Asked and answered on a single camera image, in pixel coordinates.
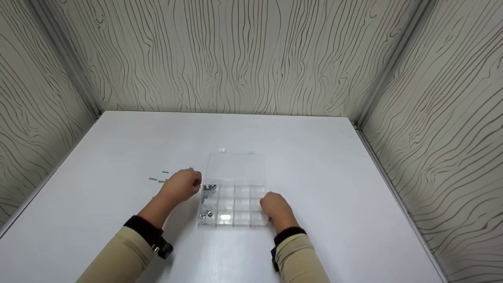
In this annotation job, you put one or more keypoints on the pile of silver screws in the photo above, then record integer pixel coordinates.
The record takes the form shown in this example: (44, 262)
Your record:
(208, 189)

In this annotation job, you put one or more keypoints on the person's right forearm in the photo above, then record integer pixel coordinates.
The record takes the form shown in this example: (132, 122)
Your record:
(299, 262)

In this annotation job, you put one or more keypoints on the person's right fingers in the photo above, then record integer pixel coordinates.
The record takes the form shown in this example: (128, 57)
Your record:
(264, 207)

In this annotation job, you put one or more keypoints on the black wrist band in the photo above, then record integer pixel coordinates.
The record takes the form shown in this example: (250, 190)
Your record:
(289, 234)
(142, 228)

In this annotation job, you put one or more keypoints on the person's left hand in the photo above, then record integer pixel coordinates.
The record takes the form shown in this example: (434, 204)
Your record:
(178, 188)

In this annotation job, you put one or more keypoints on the person's left forearm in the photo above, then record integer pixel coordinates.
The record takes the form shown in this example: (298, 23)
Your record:
(118, 256)

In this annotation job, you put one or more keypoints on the person's right hand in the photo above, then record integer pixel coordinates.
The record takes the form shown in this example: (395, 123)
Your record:
(277, 210)

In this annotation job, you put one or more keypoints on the clear plastic compartment box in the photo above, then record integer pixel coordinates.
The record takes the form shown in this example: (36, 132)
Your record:
(235, 196)

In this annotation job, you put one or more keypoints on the person's left fingers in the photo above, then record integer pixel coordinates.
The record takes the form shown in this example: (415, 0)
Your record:
(195, 181)

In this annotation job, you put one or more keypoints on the cluster of silver nuts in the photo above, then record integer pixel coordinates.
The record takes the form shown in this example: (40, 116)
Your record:
(206, 214)

